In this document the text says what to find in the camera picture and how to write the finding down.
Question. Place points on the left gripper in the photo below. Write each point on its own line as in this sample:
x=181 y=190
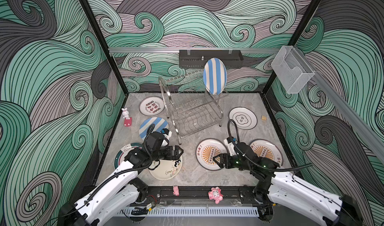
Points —
x=176 y=156

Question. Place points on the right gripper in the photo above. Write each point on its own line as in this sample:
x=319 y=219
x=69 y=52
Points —
x=223 y=157

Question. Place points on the orange sunburst plate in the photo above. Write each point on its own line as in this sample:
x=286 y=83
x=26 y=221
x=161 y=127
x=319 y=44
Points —
x=206 y=150
x=264 y=148

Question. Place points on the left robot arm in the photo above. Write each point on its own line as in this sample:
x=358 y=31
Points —
x=103 y=202

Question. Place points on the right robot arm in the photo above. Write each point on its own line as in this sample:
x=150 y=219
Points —
x=280 y=187

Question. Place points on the cream plate floral drawing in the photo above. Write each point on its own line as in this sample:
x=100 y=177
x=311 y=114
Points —
x=165 y=169

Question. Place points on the pink pig toy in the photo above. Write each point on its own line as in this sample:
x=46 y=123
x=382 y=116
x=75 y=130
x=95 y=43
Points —
x=215 y=195

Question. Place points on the small pink figurine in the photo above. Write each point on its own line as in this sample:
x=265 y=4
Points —
x=176 y=191

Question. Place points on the white plate dark cloud motif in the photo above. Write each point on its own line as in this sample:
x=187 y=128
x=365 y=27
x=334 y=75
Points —
x=244 y=118

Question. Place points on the white plate red characters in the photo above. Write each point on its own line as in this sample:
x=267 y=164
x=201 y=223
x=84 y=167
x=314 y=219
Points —
x=151 y=106

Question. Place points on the white plate green red rim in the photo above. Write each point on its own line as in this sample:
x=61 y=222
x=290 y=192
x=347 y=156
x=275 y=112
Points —
x=120 y=157

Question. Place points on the white rabbit figurine pink base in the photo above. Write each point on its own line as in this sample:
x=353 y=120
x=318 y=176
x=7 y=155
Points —
x=126 y=117

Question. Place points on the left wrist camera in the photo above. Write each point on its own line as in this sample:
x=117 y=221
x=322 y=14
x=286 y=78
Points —
x=156 y=140

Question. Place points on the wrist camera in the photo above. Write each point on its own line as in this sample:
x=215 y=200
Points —
x=156 y=140
x=229 y=144

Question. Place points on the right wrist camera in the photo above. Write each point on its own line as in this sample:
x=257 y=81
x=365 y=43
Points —
x=229 y=144

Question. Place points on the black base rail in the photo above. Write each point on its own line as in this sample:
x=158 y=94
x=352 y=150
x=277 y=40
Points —
x=163 y=194

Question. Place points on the steel wire dish rack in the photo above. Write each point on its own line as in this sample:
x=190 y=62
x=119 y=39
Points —
x=189 y=106

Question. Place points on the white slotted cable duct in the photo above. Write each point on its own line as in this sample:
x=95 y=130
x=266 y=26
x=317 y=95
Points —
x=247 y=212

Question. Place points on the black wall shelf basket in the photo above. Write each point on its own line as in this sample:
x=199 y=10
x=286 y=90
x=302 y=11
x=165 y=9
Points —
x=197 y=59

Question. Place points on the aluminium wall rail back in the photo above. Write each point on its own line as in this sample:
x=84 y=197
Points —
x=162 y=50

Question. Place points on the aluminium wall rail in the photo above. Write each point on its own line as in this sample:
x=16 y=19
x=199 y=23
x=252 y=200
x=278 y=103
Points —
x=162 y=50
x=331 y=82

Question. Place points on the clear acrylic wall holder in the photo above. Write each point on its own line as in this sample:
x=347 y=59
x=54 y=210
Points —
x=292 y=69

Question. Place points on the aluminium wall rail right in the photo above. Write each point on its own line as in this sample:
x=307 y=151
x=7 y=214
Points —
x=331 y=82

